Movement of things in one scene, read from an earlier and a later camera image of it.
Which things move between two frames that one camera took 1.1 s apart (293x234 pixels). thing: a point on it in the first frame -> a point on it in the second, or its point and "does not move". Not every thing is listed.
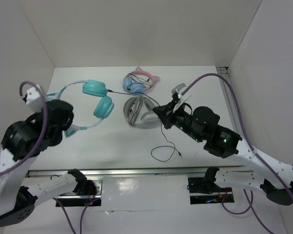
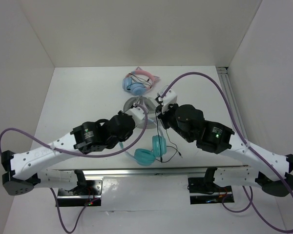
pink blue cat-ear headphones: [138, 81] does not move
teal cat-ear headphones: [103, 107] -> [144, 157]
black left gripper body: [58, 138] -> [112, 144]
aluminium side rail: [232, 106] does not move
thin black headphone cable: [136, 92] -> [176, 149]
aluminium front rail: [146, 171] does not move
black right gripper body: [181, 118] does not move
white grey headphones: [138, 112] does not move
